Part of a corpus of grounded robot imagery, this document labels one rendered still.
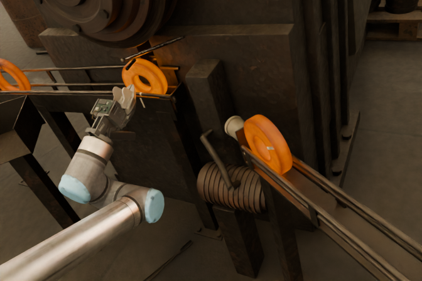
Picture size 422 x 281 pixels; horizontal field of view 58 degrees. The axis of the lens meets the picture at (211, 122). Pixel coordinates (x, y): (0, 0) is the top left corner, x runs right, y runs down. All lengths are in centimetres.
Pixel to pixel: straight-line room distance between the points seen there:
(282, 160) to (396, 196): 93
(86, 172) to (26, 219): 118
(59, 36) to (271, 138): 92
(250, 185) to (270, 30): 43
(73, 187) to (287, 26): 70
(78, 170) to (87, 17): 40
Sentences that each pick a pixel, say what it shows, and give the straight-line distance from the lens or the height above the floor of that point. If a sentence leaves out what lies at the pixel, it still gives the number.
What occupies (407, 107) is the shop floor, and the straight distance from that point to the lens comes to 214.
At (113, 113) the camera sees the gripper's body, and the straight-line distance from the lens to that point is 113.
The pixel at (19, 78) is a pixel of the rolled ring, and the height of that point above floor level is 72.
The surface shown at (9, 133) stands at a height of 60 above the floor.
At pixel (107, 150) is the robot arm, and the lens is 110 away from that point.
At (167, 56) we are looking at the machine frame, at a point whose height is 79.
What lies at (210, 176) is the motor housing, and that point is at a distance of 114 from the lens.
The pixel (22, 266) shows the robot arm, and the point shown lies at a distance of 86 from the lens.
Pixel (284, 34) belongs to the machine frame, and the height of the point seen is 87.
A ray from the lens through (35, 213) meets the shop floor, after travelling 221.
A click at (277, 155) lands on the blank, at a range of 86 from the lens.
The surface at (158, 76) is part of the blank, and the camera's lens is 120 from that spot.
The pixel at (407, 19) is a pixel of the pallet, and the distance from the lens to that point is 262.
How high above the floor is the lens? 134
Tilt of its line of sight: 38 degrees down
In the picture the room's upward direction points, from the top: 17 degrees counter-clockwise
